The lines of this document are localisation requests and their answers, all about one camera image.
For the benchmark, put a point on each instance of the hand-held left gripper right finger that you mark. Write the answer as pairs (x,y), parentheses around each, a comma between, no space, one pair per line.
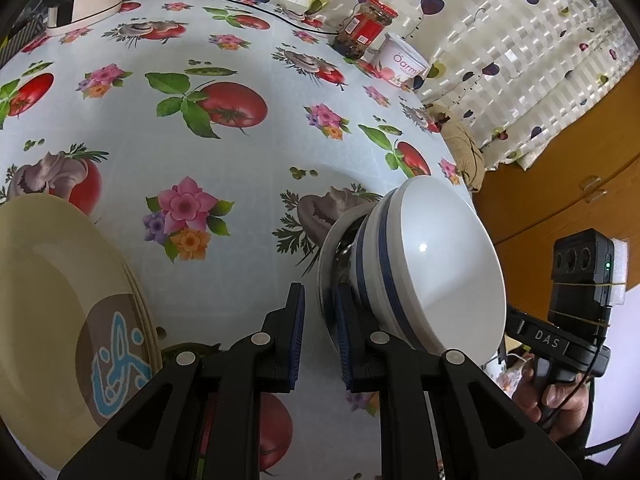
(344,340)

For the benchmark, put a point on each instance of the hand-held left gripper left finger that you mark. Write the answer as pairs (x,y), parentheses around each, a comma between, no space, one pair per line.
(296,335)

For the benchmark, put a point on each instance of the stainless steel bowl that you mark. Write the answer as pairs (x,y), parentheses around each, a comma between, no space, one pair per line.
(342,260)

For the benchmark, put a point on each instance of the white bowl with blue stripe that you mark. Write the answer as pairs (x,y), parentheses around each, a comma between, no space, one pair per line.
(440,260)
(369,260)

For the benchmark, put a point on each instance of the beige plate with fish print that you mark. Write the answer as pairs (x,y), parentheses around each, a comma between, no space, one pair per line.
(45,310)
(157,355)
(150,330)

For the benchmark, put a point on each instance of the person's right forearm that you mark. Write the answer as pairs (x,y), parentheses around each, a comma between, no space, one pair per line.
(580,442)

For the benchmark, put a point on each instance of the person's right hand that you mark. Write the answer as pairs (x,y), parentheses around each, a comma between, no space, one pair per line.
(575,405)

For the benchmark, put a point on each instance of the wooden cabinet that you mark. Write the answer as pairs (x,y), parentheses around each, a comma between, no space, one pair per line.
(540,200)

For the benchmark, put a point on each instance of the cream curtain with heart print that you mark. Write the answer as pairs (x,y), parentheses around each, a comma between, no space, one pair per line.
(500,35)

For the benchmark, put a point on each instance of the white yogurt cup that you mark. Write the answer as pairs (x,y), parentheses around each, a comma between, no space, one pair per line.
(400,62)

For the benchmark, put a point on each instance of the glass jar with red lid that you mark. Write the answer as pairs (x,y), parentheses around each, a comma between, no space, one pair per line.
(362,27)

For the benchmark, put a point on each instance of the white kettle base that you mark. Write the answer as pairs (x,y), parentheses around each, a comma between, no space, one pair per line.
(65,27)

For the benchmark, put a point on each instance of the striped black and white tray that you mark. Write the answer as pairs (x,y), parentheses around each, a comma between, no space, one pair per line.
(22,35)

